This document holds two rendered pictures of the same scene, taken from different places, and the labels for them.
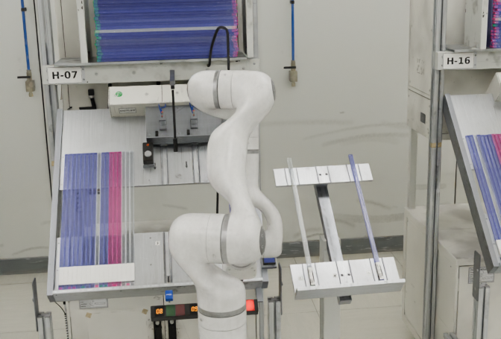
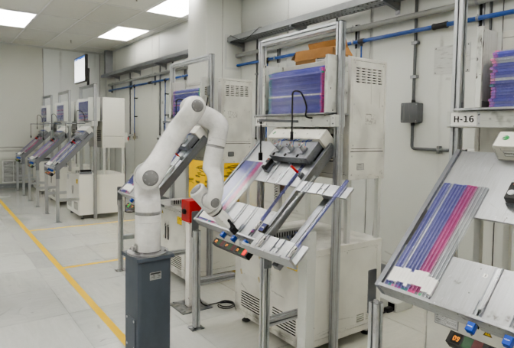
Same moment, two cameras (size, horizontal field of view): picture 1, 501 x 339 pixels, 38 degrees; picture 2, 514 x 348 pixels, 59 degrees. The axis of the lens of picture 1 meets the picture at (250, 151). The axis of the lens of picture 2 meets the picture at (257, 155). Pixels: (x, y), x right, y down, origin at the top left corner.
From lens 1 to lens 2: 2.32 m
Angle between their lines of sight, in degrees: 60
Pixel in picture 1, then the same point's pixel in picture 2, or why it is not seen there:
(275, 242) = (206, 198)
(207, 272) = (141, 191)
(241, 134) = (172, 126)
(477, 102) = (481, 158)
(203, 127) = (293, 152)
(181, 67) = (300, 118)
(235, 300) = (139, 207)
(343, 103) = not seen: outside the picture
